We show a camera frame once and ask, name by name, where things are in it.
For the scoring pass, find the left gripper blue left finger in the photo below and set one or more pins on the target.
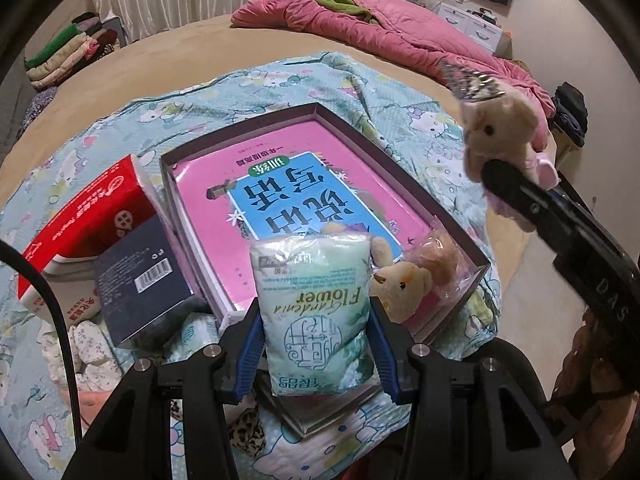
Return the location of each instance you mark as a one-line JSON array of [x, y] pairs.
[[251, 345]]

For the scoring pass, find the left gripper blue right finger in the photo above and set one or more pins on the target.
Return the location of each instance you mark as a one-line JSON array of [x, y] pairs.
[[380, 337]]

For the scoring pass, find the green floral tissue pack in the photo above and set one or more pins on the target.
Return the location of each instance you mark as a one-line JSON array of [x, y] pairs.
[[197, 331], [314, 317]]

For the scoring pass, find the orange sponge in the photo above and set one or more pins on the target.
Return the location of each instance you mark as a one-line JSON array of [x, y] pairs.
[[442, 256]]

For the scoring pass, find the beige plush bear pink ribbon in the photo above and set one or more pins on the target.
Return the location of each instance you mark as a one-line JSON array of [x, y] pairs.
[[499, 122]]

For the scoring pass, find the white floral scrunchie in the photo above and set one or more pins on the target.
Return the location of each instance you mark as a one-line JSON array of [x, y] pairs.
[[95, 366]]

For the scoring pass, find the leopard print scrunchie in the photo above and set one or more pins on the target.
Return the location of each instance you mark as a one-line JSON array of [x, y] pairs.
[[246, 433]]

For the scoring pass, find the beige plush bear purple bow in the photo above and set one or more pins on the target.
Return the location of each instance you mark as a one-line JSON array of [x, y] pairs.
[[399, 285]]

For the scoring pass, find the pink towel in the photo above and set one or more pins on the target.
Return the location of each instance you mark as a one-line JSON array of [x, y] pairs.
[[90, 403]]

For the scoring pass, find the person's right hand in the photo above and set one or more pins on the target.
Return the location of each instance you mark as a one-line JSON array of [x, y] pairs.
[[590, 406]]

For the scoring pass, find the dark clothes pile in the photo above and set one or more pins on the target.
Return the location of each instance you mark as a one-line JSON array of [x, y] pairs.
[[571, 114]]

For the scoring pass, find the dark blue small box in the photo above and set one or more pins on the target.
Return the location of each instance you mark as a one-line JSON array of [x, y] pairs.
[[146, 287]]

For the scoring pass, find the pink blue book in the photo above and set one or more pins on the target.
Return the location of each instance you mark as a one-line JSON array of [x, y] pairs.
[[292, 179]]

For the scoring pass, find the dark shallow box tray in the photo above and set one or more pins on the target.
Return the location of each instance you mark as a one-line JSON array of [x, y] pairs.
[[306, 415]]

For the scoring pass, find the red white tissue box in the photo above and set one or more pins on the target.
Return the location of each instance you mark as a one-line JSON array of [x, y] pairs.
[[100, 215]]

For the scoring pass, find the white drawer cabinet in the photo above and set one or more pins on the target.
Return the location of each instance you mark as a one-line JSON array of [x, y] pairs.
[[489, 36]]

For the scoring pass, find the pink quilt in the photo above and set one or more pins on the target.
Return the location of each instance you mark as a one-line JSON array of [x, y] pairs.
[[406, 34]]

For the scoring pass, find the dark floral pillow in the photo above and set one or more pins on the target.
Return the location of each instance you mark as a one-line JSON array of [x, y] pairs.
[[36, 106]]

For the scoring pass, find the stack of folded clothes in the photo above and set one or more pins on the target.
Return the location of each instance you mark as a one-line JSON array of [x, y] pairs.
[[82, 42]]

